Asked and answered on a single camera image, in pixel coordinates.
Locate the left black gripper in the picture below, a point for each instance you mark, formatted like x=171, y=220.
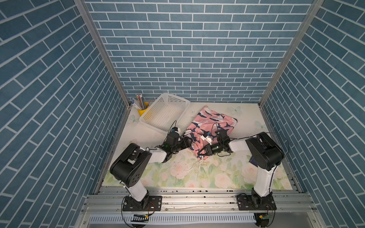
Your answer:
x=183, y=142

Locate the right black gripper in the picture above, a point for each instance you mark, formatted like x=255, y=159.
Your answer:
x=208, y=150

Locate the pink shark print shorts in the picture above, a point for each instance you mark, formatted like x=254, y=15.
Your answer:
x=207, y=121

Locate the white plastic mesh basket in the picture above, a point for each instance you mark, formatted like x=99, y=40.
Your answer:
x=164, y=111

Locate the navy blue book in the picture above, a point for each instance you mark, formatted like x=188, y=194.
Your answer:
x=253, y=161

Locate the yellow metal pencil cup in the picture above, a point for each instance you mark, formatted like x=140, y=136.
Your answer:
x=144, y=110

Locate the striped pencil bundle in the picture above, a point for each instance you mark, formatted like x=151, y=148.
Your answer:
x=141, y=101

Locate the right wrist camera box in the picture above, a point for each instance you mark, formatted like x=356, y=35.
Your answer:
x=208, y=138

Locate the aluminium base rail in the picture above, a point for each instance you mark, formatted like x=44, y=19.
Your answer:
x=179, y=200

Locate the left aluminium corner post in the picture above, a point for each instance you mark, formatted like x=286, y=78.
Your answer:
x=83, y=10

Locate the aluminium corner post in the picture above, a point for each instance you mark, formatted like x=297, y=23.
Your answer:
x=312, y=11
x=83, y=10

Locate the right aluminium corner post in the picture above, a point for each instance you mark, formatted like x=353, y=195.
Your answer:
x=312, y=11

